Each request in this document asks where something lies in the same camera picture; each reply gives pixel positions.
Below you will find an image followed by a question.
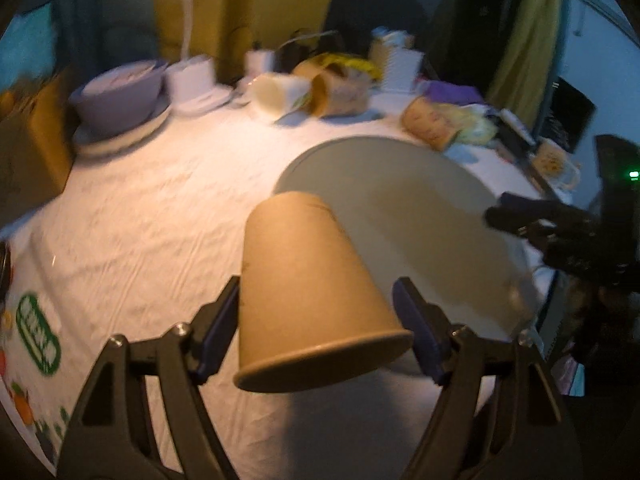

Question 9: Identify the plain brown paper cup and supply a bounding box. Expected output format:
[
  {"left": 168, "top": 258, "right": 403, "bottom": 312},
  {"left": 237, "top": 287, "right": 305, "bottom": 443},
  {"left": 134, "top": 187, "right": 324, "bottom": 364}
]
[{"left": 234, "top": 192, "right": 413, "bottom": 393}]

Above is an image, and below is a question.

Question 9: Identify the patterned brown cup lying right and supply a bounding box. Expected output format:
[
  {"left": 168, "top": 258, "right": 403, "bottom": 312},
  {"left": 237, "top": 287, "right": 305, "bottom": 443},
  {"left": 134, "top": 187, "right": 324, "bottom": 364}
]
[{"left": 400, "top": 96, "right": 458, "bottom": 152}]

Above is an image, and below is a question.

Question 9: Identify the patterned brown cup lying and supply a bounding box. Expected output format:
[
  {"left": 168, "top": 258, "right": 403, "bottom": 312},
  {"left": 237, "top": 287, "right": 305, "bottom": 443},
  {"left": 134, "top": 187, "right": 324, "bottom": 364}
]
[
  {"left": 310, "top": 70, "right": 369, "bottom": 118},
  {"left": 400, "top": 96, "right": 458, "bottom": 152}
]

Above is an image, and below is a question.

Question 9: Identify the patterned brown cup lying left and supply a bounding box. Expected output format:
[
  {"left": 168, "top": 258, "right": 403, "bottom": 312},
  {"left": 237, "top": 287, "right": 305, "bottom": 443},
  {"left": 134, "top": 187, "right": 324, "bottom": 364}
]
[{"left": 310, "top": 70, "right": 369, "bottom": 118}]

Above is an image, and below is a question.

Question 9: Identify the patterned brown cup rear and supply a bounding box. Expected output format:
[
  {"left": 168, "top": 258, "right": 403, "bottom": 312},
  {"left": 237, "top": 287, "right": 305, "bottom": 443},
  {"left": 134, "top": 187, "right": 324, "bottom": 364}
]
[{"left": 292, "top": 58, "right": 347, "bottom": 79}]

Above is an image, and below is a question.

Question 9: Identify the white paper cup lying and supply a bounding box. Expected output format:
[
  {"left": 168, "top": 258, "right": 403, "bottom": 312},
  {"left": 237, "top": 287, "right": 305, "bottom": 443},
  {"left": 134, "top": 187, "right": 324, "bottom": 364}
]
[{"left": 247, "top": 73, "right": 311, "bottom": 122}]

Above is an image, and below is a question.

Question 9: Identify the white bear mug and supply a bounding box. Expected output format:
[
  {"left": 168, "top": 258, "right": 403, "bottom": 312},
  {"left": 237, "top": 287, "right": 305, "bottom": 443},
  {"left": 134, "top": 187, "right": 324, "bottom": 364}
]
[{"left": 532, "top": 139, "right": 582, "bottom": 191}]

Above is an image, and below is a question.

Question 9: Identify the white tube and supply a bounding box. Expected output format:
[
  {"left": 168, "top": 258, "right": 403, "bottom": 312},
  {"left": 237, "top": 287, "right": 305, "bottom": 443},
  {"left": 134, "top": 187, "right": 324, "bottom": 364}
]
[{"left": 499, "top": 108, "right": 536, "bottom": 146}]

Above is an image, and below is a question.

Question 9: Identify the yellow tissue pack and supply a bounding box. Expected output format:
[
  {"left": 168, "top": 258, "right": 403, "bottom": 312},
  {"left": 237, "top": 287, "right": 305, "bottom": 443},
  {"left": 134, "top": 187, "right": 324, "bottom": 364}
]
[{"left": 445, "top": 105, "right": 498, "bottom": 146}]

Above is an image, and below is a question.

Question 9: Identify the round grey placemat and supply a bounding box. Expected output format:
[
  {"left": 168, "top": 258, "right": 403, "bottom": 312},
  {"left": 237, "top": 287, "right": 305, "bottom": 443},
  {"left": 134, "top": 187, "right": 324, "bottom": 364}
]
[{"left": 273, "top": 136, "right": 535, "bottom": 340}]

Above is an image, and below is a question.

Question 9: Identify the yellow curtain right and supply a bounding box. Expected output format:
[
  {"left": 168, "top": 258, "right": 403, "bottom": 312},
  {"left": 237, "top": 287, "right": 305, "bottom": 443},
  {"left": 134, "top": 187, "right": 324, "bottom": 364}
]
[{"left": 487, "top": 0, "right": 563, "bottom": 128}]

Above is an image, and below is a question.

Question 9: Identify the yellow curtain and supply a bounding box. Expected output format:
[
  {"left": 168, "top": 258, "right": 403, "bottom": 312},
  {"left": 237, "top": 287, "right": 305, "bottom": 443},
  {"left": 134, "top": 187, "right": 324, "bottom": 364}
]
[
  {"left": 152, "top": 0, "right": 346, "bottom": 85},
  {"left": 487, "top": 0, "right": 563, "bottom": 128}
]

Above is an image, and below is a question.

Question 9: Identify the purple cloth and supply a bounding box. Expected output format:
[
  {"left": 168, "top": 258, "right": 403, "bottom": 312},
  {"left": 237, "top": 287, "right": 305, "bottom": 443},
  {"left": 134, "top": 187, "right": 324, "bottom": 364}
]
[{"left": 424, "top": 80, "right": 485, "bottom": 106}]

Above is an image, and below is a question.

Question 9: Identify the white plastic basket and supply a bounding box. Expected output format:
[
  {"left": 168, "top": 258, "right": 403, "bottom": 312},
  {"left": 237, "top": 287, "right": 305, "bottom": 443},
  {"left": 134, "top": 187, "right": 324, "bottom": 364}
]
[{"left": 369, "top": 26, "right": 424, "bottom": 94}]

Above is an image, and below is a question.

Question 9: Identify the yellow snack bag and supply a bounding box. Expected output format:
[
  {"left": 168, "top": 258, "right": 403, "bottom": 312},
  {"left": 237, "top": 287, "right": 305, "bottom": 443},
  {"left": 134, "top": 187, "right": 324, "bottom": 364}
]
[{"left": 312, "top": 52, "right": 382, "bottom": 81}]

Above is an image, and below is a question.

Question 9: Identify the white plate under bowl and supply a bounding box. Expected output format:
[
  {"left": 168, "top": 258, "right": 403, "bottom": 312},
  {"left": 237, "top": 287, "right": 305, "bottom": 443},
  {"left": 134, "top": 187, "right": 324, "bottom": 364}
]
[{"left": 72, "top": 94, "right": 171, "bottom": 158}]

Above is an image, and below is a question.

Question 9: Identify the white charger plug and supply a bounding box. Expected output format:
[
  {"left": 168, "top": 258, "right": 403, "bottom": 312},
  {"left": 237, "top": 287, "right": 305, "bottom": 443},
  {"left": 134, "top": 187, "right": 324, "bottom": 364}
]
[{"left": 244, "top": 49, "right": 277, "bottom": 79}]

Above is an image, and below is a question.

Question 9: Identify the cardboard box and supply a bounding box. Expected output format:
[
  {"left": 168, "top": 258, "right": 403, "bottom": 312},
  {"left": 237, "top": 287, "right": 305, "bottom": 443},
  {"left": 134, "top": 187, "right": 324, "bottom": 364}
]
[{"left": 1, "top": 70, "right": 79, "bottom": 226}]

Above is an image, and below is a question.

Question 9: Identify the purple bowl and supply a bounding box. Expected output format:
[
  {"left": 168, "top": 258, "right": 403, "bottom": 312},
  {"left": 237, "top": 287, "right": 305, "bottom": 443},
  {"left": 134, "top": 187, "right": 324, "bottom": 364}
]
[{"left": 68, "top": 60, "right": 168, "bottom": 140}]

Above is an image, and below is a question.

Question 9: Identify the yellow curtain left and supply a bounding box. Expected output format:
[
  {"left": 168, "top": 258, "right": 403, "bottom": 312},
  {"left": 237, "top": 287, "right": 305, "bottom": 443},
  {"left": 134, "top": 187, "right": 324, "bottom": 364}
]
[{"left": 152, "top": 0, "right": 346, "bottom": 85}]

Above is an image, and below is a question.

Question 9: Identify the white desk lamp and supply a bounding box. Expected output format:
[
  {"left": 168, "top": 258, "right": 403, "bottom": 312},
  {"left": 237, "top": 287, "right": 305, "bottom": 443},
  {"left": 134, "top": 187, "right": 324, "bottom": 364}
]
[{"left": 164, "top": 0, "right": 233, "bottom": 117}]

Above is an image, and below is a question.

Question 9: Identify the teal curtain left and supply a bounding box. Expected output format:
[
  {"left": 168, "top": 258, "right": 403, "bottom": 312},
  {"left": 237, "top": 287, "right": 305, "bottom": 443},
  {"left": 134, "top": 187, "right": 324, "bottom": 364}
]
[{"left": 58, "top": 0, "right": 160, "bottom": 82}]

